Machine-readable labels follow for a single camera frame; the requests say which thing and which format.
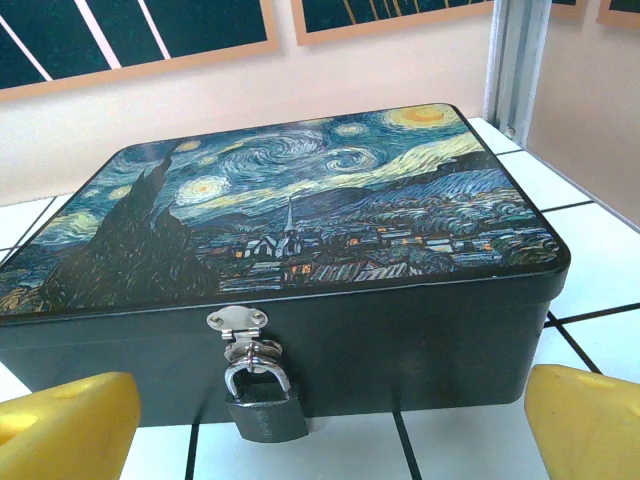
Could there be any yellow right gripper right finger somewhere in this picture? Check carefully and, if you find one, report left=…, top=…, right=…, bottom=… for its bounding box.
left=523, top=363, right=640, bottom=480

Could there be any aluminium frame post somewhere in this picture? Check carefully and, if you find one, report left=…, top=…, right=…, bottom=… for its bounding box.
left=483, top=0, right=554, bottom=146

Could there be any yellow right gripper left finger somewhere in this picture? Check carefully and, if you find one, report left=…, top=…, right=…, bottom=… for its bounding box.
left=0, top=370, right=143, bottom=480

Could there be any silver box hasp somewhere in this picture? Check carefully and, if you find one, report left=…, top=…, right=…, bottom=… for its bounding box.
left=206, top=305, right=284, bottom=374

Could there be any small dark padlock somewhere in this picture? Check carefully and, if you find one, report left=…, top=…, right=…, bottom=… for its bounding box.
left=223, top=365, right=310, bottom=444

